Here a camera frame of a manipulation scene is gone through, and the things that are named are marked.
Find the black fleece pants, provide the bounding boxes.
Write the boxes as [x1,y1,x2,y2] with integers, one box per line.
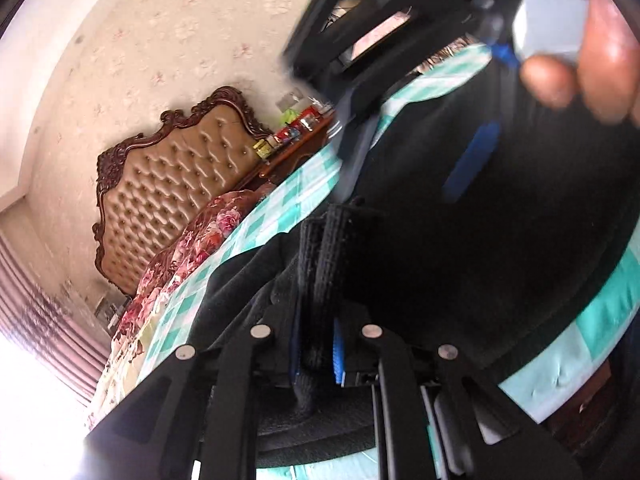
[190,63,639,467]

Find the person's right hand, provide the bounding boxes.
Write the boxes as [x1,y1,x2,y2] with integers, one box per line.
[520,0,639,126]

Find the teal white checkered sheet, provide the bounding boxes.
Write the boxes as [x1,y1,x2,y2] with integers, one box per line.
[141,46,639,420]

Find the green crumpled bag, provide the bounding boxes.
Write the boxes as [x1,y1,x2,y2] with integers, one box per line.
[280,108,299,127]

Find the yellow lidded jar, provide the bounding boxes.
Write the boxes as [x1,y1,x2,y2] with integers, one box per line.
[253,139,273,160]

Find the carved wooden nightstand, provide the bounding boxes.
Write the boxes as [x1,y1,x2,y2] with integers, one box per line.
[234,112,334,191]

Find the pink striped curtain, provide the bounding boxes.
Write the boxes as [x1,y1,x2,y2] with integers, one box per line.
[1,240,110,408]

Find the red floral quilt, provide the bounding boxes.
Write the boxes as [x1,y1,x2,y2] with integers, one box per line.
[86,182,276,429]

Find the tufted leather wooden headboard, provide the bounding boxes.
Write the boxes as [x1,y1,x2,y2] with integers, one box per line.
[92,86,271,296]

